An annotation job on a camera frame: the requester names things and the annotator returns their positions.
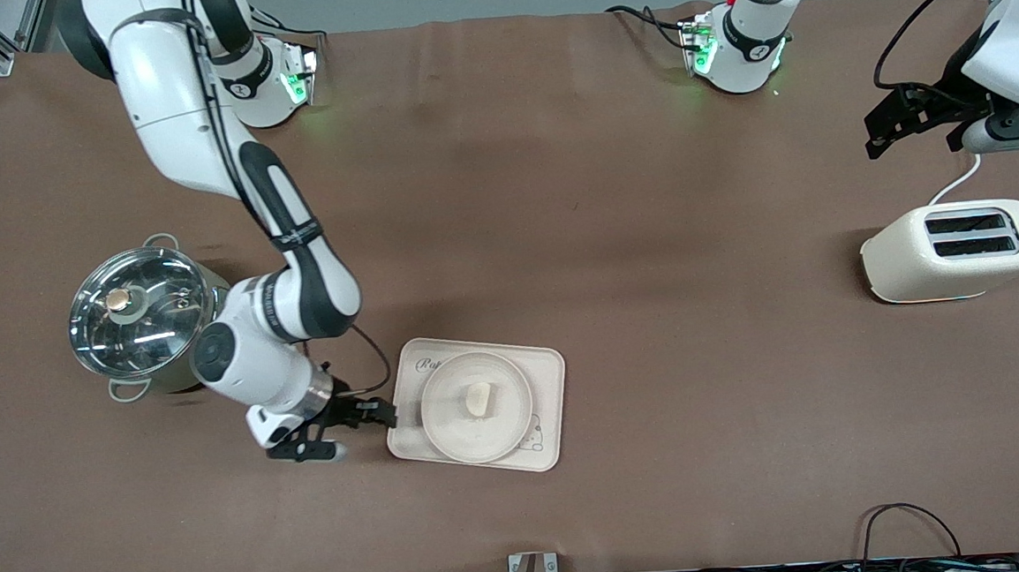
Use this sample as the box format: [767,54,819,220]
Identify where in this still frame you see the glass pot lid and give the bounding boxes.
[64,243,215,382]

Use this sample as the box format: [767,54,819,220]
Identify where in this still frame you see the cream two-slot toaster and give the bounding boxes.
[857,198,1019,307]

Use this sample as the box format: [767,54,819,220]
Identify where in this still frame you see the round cream plate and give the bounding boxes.
[417,349,539,467]

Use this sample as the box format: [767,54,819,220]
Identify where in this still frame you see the white toaster power cord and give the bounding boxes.
[925,151,985,207]

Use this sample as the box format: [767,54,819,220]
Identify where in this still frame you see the black arm base cable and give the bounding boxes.
[605,1,692,56]
[249,1,328,51]

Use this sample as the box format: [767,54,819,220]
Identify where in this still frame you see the brown table cover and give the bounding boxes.
[0,0,1019,572]

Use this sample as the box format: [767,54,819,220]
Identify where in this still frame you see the black right arm base cable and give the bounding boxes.
[249,1,328,51]

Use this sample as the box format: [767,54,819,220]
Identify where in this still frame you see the black left arm base cable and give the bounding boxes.
[605,1,692,56]

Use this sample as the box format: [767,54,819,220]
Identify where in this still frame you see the black looped cable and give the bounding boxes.
[857,499,962,566]

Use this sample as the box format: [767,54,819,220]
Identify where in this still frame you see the cream rabbit print tray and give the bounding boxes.
[381,328,572,482]

